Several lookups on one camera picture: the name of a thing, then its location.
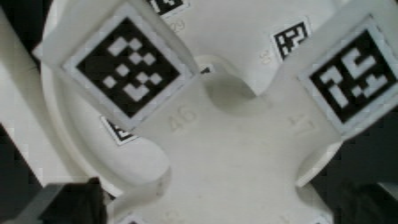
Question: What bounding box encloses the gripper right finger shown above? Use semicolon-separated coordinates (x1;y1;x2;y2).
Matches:
339;182;398;224

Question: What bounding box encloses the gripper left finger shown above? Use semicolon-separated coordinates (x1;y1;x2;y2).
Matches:
11;177;108;224

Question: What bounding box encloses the white cross-shaped table base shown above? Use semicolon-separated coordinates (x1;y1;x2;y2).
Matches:
32;0;398;224

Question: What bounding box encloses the white cylindrical table leg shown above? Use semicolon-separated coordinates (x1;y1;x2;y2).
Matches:
201;66;254;115

